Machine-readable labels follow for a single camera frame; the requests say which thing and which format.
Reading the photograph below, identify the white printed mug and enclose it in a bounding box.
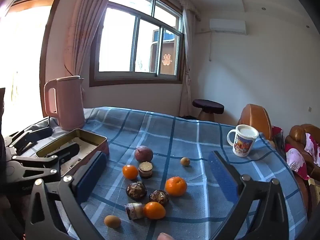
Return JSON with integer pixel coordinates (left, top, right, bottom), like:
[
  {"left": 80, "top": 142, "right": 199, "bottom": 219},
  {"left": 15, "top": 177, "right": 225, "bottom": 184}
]
[{"left": 227, "top": 124, "right": 259, "bottom": 157}]

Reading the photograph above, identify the pink window curtain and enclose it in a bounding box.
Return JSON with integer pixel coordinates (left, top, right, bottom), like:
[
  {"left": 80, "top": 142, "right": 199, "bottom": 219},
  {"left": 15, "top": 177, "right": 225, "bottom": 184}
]
[{"left": 64, "top": 0, "right": 118, "bottom": 80}]

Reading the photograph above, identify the brown leather armchair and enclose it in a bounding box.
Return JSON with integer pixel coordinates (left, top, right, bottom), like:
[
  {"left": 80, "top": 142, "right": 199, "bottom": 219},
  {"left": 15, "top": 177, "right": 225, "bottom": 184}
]
[{"left": 240, "top": 104, "right": 273, "bottom": 140}]

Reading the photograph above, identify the printed paper sheet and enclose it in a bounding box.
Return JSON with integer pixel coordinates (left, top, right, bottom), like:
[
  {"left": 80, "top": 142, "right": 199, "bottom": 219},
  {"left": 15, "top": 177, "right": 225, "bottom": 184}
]
[{"left": 60, "top": 136, "right": 100, "bottom": 175}]

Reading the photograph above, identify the brown leather sofa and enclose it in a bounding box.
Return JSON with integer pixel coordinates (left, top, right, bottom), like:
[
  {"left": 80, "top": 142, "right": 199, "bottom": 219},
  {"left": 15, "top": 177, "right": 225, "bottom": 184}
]
[{"left": 285, "top": 124, "right": 320, "bottom": 180}]

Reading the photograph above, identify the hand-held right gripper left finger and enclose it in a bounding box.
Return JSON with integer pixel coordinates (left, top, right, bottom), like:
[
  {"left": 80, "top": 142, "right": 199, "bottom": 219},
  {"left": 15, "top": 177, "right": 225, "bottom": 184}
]
[{"left": 25, "top": 151, "right": 108, "bottom": 240}]

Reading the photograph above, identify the rectangular metal tin box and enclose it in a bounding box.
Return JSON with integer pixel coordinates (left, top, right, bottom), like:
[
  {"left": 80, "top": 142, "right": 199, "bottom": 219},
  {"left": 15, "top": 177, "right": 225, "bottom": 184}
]
[{"left": 35, "top": 128, "right": 110, "bottom": 180}]

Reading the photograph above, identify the purple passion fruit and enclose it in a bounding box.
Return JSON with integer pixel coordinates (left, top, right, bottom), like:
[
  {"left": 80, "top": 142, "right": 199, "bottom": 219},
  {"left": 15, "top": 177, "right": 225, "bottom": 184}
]
[{"left": 134, "top": 145, "right": 153, "bottom": 163}]

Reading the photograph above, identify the dark round stool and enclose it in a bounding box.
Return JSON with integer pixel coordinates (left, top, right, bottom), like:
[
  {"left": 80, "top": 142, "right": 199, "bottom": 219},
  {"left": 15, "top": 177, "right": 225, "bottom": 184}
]
[{"left": 192, "top": 99, "right": 225, "bottom": 122}]

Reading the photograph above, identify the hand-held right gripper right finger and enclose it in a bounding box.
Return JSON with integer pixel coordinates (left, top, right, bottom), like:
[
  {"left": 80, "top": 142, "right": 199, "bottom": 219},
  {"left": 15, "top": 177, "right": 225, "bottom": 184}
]
[{"left": 208, "top": 151, "right": 290, "bottom": 240}]

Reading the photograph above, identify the small dessert cup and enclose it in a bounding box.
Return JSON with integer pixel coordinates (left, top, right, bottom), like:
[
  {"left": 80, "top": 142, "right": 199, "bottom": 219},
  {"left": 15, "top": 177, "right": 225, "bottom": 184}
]
[
  {"left": 124, "top": 202, "right": 145, "bottom": 220},
  {"left": 138, "top": 161, "right": 153, "bottom": 179}
]

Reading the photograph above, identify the orange tangerine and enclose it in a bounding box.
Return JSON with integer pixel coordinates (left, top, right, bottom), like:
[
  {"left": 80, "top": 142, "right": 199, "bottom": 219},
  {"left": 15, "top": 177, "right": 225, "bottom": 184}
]
[
  {"left": 165, "top": 176, "right": 188, "bottom": 197},
  {"left": 143, "top": 201, "right": 166, "bottom": 220},
  {"left": 122, "top": 164, "right": 139, "bottom": 180}
]

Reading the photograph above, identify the white air conditioner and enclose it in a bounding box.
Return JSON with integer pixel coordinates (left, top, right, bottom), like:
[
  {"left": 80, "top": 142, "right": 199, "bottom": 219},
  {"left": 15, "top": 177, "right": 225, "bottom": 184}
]
[{"left": 209, "top": 19, "right": 247, "bottom": 35}]

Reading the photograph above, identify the sliding glass window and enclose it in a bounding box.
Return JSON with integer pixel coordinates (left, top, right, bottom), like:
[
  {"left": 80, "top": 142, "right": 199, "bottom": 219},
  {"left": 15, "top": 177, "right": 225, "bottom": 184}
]
[{"left": 89, "top": 0, "right": 185, "bottom": 87}]

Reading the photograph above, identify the brown wooden door frame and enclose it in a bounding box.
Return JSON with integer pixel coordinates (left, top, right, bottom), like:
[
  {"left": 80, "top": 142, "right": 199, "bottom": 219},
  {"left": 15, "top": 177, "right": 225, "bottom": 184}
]
[{"left": 0, "top": 0, "right": 63, "bottom": 118}]

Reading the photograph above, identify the pink electric kettle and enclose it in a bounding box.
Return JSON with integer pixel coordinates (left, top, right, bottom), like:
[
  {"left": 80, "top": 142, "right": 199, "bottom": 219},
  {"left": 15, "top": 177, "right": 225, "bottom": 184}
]
[{"left": 44, "top": 75, "right": 86, "bottom": 131}]

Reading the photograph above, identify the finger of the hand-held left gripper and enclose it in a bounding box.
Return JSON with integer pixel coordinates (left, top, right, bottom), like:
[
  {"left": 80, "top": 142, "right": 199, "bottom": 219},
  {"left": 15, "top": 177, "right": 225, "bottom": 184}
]
[
  {"left": 10, "top": 143, "right": 80, "bottom": 180},
  {"left": 4, "top": 126, "right": 53, "bottom": 154}
]

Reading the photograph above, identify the dark brown ball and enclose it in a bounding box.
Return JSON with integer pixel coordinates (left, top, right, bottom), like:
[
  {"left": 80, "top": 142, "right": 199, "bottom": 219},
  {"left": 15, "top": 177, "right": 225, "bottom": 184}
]
[
  {"left": 149, "top": 190, "right": 170, "bottom": 207},
  {"left": 126, "top": 181, "right": 147, "bottom": 201}
]

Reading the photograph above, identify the pink floral cloth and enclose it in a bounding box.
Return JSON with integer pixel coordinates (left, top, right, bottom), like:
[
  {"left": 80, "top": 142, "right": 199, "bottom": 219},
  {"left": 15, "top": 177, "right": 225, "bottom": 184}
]
[
  {"left": 285, "top": 144, "right": 310, "bottom": 180},
  {"left": 304, "top": 132, "right": 320, "bottom": 167}
]

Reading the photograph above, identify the blue plaid tablecloth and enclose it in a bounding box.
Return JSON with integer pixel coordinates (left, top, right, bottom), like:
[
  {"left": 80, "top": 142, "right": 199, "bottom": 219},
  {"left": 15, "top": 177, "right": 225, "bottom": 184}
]
[{"left": 0, "top": 106, "right": 310, "bottom": 240}]

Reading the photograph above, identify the pale window curtain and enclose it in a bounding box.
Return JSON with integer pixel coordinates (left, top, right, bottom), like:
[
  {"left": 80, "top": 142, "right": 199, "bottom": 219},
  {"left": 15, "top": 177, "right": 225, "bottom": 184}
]
[{"left": 179, "top": 5, "right": 200, "bottom": 117}]

